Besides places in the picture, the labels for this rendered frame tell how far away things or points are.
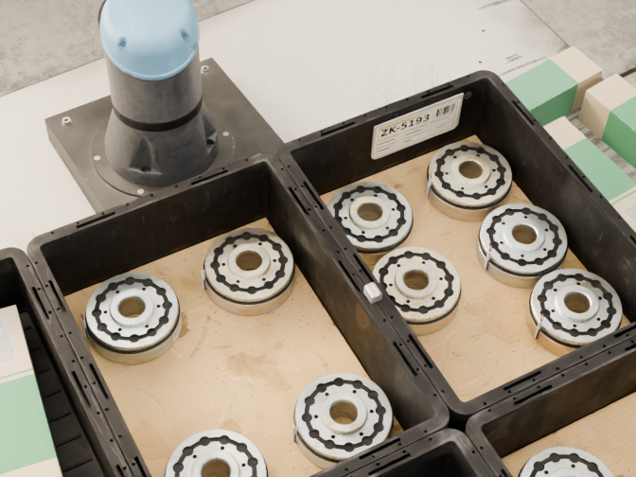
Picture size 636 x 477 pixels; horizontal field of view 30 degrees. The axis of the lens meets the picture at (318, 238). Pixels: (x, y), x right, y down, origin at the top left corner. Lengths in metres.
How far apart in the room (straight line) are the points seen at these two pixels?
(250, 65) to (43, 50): 1.16
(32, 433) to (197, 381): 0.19
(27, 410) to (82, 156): 0.49
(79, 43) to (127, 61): 1.44
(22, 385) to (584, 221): 0.65
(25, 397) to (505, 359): 0.52
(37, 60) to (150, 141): 1.36
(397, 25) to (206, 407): 0.80
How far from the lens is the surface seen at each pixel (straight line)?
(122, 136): 1.55
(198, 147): 1.55
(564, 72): 1.75
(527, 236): 1.42
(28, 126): 1.74
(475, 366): 1.32
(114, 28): 1.46
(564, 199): 1.41
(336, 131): 1.39
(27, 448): 1.21
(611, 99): 1.72
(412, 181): 1.47
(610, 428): 1.32
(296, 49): 1.82
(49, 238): 1.30
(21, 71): 2.85
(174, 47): 1.44
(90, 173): 1.60
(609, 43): 2.97
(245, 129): 1.64
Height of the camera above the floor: 1.94
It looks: 52 degrees down
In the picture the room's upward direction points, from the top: 3 degrees clockwise
